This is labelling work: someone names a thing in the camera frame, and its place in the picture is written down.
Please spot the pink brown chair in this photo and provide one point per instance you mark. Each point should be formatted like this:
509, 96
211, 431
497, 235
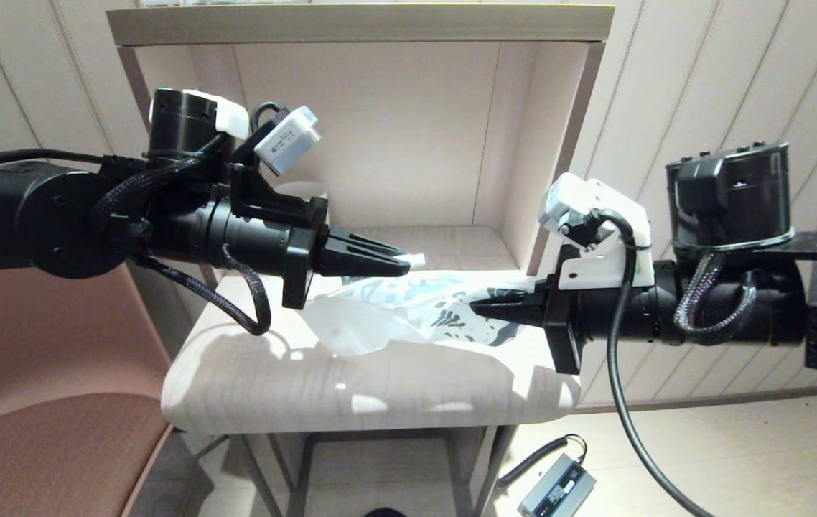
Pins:
21, 445

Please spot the light wood shelf desk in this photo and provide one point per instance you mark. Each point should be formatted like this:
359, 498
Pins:
394, 143

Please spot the white floral plastic bag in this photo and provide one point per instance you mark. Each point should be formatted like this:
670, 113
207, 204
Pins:
380, 316

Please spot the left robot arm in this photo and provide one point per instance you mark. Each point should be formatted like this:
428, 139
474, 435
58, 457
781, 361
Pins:
35, 215

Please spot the white ribbed mug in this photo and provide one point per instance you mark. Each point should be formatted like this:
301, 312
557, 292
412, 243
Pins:
304, 190

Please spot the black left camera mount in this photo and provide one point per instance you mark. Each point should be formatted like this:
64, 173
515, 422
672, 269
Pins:
265, 201

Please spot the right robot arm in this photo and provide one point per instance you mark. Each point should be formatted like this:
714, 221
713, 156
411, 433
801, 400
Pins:
739, 215

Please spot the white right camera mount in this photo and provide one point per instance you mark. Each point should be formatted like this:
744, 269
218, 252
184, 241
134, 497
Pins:
617, 266

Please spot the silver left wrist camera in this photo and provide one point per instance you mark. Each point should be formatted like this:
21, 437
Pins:
286, 140

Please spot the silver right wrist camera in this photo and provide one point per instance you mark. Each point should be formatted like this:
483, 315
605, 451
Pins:
566, 208

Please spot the black braided arm sleeve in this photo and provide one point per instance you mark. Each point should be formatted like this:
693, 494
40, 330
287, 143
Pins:
250, 316
688, 301

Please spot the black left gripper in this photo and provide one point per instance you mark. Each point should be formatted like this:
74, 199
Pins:
272, 244

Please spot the black braided left arm sleeve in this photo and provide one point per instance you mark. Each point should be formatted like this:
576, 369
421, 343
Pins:
250, 316

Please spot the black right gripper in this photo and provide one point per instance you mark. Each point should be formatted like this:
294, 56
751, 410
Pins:
609, 316

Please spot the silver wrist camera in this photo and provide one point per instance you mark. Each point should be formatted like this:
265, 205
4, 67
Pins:
286, 140
566, 208

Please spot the grey power supply box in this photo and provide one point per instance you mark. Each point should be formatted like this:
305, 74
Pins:
556, 488

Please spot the black braided right arm sleeve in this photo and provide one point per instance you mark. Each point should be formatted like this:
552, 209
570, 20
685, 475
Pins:
688, 301

